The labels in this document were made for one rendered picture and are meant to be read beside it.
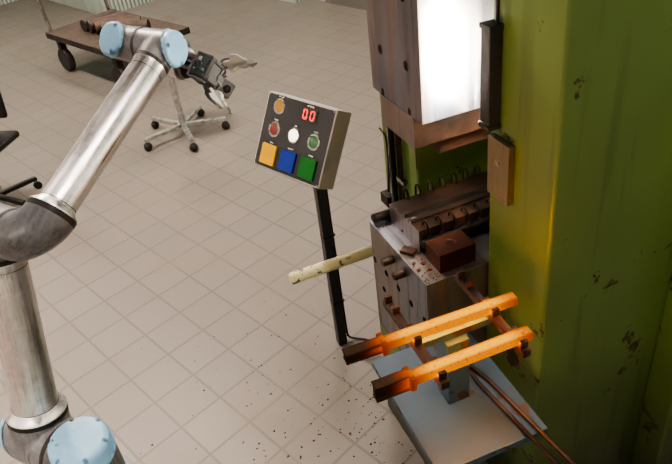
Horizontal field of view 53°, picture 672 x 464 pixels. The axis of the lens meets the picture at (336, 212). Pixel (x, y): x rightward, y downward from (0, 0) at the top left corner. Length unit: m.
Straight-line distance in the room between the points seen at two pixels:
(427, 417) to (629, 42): 1.01
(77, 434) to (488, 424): 1.02
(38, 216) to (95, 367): 1.85
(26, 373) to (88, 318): 1.81
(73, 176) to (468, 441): 1.12
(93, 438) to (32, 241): 0.54
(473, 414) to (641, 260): 0.62
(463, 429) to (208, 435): 1.36
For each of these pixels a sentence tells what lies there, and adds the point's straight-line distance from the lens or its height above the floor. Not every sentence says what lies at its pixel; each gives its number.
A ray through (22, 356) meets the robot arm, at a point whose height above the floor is 1.07.
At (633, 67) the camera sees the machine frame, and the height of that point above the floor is 1.56.
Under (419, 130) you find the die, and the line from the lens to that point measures 1.84.
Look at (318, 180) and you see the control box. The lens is 2.32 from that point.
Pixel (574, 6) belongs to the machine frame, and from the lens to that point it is 1.44.
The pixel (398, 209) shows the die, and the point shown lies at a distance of 2.11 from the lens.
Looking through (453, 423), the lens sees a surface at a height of 0.76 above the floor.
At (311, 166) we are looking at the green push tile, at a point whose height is 1.02.
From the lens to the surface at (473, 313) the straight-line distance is 1.67.
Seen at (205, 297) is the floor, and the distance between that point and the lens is 3.49.
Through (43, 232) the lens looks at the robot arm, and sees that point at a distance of 1.56.
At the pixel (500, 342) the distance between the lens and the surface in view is 1.60.
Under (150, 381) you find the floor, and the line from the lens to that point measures 3.16.
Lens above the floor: 2.17
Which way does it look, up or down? 34 degrees down
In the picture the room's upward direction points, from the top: 8 degrees counter-clockwise
